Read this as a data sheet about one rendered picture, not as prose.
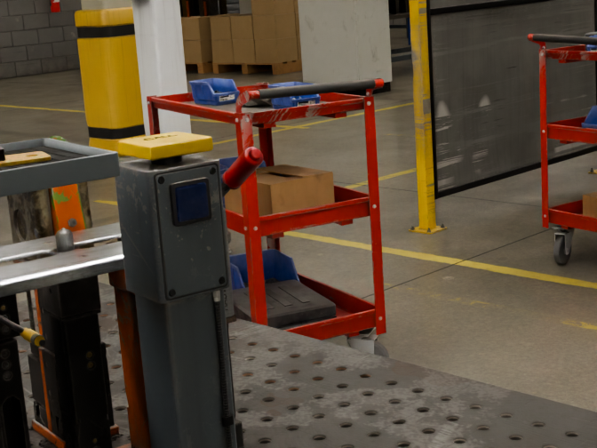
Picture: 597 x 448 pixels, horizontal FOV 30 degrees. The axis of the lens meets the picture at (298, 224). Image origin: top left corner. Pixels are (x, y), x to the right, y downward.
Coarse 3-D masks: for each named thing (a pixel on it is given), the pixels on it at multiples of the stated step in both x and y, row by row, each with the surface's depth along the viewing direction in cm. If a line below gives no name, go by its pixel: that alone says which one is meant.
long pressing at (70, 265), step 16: (112, 224) 138; (32, 240) 132; (48, 240) 131; (80, 240) 130; (96, 240) 130; (0, 256) 125; (16, 256) 125; (64, 256) 123; (80, 256) 123; (96, 256) 122; (112, 256) 120; (0, 272) 118; (16, 272) 117; (32, 272) 116; (48, 272) 116; (64, 272) 116; (80, 272) 118; (96, 272) 119; (0, 288) 113; (16, 288) 114; (32, 288) 115
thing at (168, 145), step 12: (168, 132) 97; (180, 132) 96; (120, 144) 94; (132, 144) 92; (144, 144) 91; (156, 144) 91; (168, 144) 91; (180, 144) 91; (192, 144) 92; (204, 144) 93; (144, 156) 91; (156, 156) 90; (168, 156) 91; (180, 156) 94
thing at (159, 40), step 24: (144, 0) 496; (168, 0) 499; (144, 24) 500; (168, 24) 500; (144, 48) 503; (168, 48) 501; (144, 72) 507; (168, 72) 503; (144, 96) 511; (144, 120) 515; (168, 120) 506
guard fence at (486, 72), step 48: (432, 0) 532; (480, 0) 558; (528, 0) 586; (576, 0) 620; (432, 48) 536; (480, 48) 564; (528, 48) 594; (432, 96) 538; (480, 96) 570; (528, 96) 598; (576, 96) 630; (432, 144) 539; (480, 144) 574; (528, 144) 604; (576, 144) 635; (432, 192) 542
